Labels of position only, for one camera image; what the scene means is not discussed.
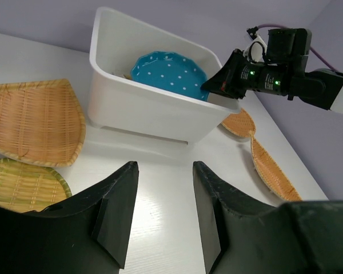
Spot round green-trimmed bamboo plate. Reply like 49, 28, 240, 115
0, 158, 72, 213

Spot white plastic bin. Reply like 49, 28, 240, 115
87, 7, 240, 143

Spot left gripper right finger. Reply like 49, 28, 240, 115
193, 161, 292, 273

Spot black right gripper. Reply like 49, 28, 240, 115
201, 49, 263, 99

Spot round orange woven plate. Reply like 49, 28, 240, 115
221, 108, 256, 139

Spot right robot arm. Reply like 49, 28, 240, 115
201, 25, 343, 114

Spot orange teardrop woven tray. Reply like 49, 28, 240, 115
0, 79, 86, 167

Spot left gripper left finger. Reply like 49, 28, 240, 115
22, 161, 139, 274

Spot blue polka dot plate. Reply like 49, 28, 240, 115
130, 51, 209, 101

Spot orange leaf-shaped woven tray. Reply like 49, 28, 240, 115
250, 136, 302, 202

